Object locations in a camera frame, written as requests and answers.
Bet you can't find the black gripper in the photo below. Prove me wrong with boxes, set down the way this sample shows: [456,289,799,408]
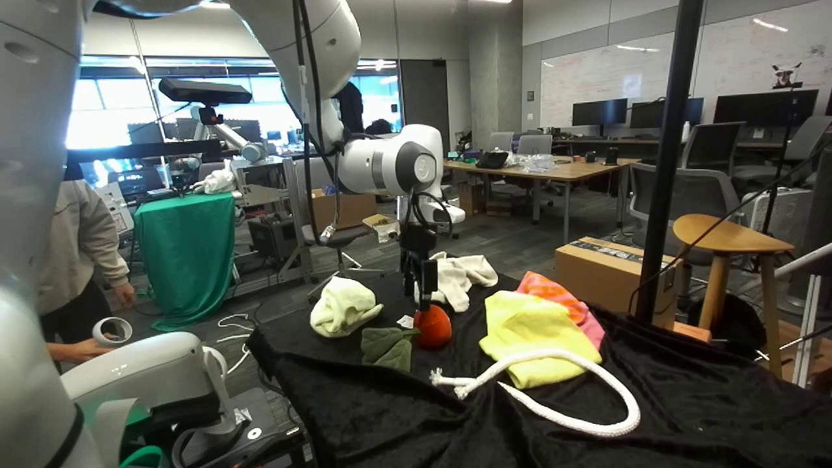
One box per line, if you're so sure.
[399,218,443,313]

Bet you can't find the olive green cloth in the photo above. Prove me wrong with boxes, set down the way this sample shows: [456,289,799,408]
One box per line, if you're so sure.
[359,302,456,377]

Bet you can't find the white rope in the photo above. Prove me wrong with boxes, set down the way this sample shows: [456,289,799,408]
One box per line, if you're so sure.
[426,349,645,439]

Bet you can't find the white ring controller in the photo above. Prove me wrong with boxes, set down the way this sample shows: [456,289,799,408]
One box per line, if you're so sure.
[88,315,136,349]

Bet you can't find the pink shirt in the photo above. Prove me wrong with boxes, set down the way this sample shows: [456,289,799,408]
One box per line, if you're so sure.
[516,271,610,352]

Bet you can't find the white cloth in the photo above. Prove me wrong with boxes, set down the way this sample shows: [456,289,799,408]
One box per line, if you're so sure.
[426,252,502,315]

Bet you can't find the pale yellow cloth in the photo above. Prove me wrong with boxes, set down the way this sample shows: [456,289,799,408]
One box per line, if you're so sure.
[308,274,386,340]

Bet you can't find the small cardboard box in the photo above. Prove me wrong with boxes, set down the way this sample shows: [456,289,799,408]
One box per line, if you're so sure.
[461,183,489,218]

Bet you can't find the cardboard box on chair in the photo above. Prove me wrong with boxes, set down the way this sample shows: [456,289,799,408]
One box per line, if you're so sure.
[311,191,381,237]

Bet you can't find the grey office chair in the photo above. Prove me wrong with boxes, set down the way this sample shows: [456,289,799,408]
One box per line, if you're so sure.
[283,153,376,289]

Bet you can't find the long wooden table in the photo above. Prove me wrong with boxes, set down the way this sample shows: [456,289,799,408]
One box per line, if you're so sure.
[445,156,645,245]

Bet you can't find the large cardboard box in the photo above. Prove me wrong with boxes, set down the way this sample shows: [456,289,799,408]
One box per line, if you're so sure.
[554,235,688,331]

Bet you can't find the light grey desk chair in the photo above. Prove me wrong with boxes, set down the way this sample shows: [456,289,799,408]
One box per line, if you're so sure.
[516,131,554,159]

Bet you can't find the white bundle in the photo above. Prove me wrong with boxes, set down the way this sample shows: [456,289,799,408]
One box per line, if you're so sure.
[190,167,240,198]

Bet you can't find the green drape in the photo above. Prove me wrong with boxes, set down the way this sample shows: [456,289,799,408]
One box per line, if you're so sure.
[134,191,240,328]

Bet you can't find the black pole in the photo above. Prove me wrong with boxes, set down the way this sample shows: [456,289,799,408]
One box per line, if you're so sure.
[636,0,705,326]

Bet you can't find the grey padded chair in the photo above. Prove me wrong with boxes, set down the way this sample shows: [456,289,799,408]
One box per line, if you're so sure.
[633,165,745,256]

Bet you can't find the black horizontal bar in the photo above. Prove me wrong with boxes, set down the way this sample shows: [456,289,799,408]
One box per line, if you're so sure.
[69,137,237,167]

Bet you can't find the wooden stool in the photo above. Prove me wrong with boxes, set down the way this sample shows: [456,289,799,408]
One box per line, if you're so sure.
[671,210,797,380]

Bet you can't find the black table cloth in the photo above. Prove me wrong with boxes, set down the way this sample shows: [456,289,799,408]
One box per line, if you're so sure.
[244,269,832,468]

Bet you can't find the white paper sign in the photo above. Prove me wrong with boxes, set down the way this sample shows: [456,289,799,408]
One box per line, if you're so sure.
[99,183,136,235]

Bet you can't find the person in beige sweater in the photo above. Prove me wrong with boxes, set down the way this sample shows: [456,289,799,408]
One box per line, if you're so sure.
[35,159,140,366]

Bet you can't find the wide black computer monitor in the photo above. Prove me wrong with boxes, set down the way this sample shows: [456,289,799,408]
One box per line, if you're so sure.
[712,89,823,128]

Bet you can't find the small dark figurine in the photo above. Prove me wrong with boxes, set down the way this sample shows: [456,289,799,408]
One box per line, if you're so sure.
[770,59,805,92]

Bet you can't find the white floor cable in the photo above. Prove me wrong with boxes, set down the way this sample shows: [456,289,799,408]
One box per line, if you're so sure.
[217,313,256,377]

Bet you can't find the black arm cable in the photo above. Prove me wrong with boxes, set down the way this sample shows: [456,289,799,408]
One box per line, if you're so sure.
[289,0,461,250]

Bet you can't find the black camera on stand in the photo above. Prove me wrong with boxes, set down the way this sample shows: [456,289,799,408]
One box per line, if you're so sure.
[156,79,263,165]

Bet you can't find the aluminium frame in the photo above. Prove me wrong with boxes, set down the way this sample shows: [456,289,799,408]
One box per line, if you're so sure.
[773,241,832,391]

